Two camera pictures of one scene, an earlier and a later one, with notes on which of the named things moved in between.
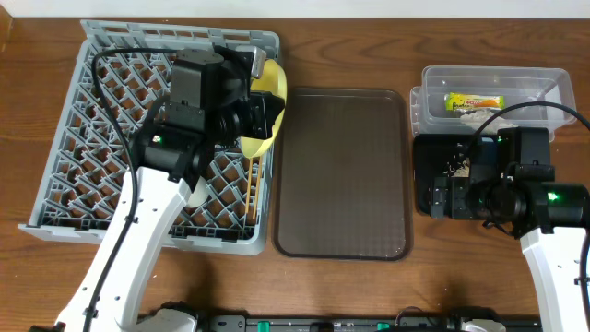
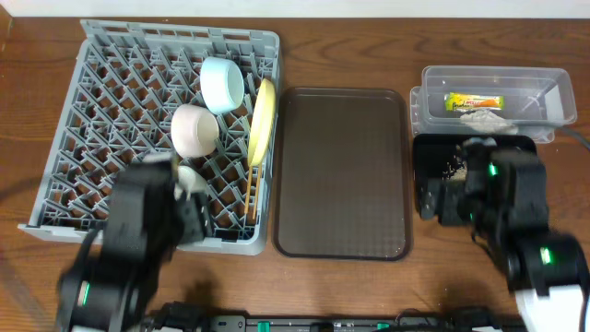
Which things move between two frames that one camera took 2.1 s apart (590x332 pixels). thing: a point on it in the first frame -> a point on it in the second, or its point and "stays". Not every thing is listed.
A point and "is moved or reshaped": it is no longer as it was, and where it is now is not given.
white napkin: (475, 120) stays
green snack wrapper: (456, 101) stays
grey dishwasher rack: (76, 190) stays
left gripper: (268, 116) -> (192, 218)
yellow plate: (273, 80) is moved or reshaped
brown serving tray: (343, 183) stays
